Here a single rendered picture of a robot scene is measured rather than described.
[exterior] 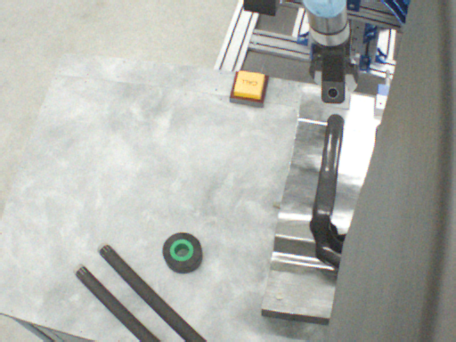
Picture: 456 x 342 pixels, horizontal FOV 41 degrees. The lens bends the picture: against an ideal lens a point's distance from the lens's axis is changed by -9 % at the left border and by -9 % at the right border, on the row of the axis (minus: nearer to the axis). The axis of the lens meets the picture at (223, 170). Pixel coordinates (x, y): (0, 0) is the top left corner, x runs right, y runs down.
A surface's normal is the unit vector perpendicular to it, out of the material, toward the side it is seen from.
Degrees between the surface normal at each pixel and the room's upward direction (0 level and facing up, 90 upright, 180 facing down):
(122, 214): 0
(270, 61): 0
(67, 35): 0
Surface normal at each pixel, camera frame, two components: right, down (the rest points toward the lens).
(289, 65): -0.05, -0.46
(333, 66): -0.23, 0.14
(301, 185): 0.05, -0.81
